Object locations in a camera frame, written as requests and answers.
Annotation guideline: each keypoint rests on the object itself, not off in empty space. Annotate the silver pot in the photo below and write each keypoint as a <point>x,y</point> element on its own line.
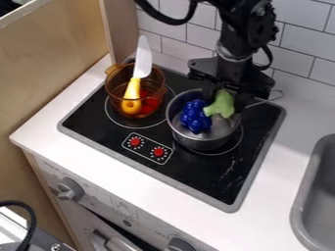
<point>209,139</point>

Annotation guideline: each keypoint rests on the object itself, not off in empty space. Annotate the green toy broccoli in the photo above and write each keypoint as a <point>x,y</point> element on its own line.
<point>221,105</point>

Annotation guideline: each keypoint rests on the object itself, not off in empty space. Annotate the orange clear cup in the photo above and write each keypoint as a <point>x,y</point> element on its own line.
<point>117,85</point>

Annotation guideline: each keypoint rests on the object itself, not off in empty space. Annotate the wooden board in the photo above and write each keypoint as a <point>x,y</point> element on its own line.
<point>48,65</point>

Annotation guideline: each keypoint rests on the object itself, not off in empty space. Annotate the red toy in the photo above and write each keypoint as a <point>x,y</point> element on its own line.
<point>150,104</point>

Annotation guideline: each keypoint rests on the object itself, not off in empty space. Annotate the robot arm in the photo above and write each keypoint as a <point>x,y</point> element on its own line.
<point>244,26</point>

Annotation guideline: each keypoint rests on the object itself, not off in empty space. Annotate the blue toy grapes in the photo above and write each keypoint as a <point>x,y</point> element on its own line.
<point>195,116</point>

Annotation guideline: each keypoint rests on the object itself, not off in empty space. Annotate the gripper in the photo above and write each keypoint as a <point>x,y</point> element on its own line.
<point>231,73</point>

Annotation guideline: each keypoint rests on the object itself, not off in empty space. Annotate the toy stove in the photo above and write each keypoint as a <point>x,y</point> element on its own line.
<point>205,170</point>

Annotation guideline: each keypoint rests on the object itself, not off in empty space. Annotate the toy sink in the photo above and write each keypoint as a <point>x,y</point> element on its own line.
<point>316,202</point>

